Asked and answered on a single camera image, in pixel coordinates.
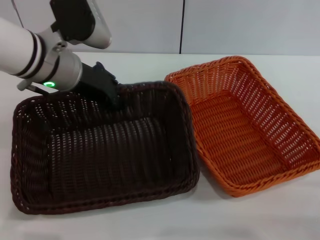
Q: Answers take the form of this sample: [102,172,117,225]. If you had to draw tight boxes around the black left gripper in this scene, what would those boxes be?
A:
[79,61,126,112]

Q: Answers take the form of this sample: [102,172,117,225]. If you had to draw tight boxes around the dark brown wicker basket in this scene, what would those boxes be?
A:
[9,81,202,216]

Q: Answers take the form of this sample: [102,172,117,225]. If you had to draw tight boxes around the orange wicker basket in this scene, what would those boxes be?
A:
[164,55,320,199]

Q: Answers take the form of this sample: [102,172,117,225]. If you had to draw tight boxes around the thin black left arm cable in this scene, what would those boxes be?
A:
[29,84,51,96]

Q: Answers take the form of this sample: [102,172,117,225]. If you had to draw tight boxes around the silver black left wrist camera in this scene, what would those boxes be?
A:
[49,0,113,50]

